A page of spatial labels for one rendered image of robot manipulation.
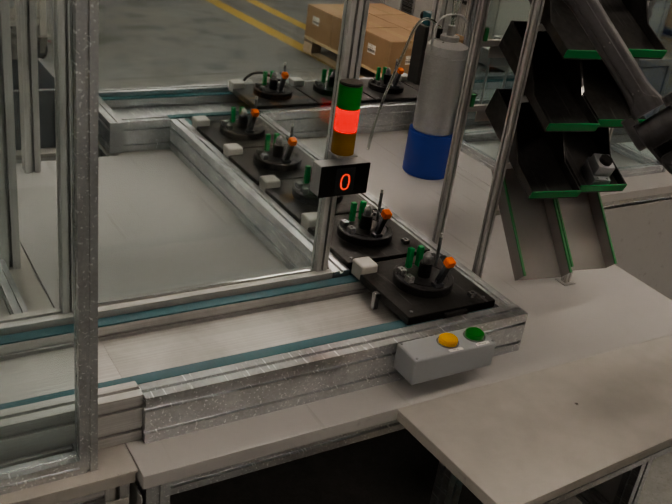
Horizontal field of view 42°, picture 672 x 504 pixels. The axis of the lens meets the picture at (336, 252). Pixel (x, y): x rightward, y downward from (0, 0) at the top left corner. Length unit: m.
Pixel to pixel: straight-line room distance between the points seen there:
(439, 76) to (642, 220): 0.98
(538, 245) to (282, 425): 0.80
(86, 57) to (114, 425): 0.67
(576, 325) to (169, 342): 1.00
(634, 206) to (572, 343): 1.19
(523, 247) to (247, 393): 0.79
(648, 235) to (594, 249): 1.16
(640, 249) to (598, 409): 1.53
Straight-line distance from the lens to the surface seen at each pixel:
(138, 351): 1.77
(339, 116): 1.84
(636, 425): 1.94
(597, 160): 2.12
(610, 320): 2.30
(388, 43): 6.73
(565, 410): 1.91
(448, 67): 2.80
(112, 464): 1.60
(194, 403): 1.63
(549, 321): 2.21
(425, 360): 1.77
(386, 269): 2.05
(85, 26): 1.23
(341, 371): 1.76
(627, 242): 3.33
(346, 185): 1.89
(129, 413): 1.60
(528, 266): 2.11
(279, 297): 1.93
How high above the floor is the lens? 1.92
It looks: 27 degrees down
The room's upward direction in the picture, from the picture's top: 8 degrees clockwise
